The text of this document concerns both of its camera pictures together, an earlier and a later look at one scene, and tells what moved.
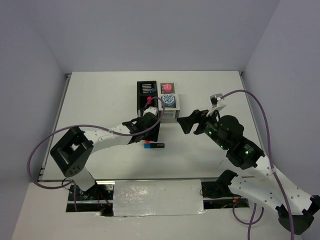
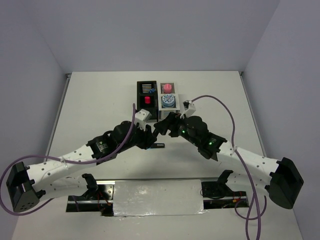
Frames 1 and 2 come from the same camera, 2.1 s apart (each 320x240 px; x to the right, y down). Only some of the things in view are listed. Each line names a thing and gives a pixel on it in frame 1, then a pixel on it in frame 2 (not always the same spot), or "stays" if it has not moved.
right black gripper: x=186 y=123 → x=171 y=123
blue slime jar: x=169 y=100 stays
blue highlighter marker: x=147 y=145 stays
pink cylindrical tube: x=167 y=88 stays
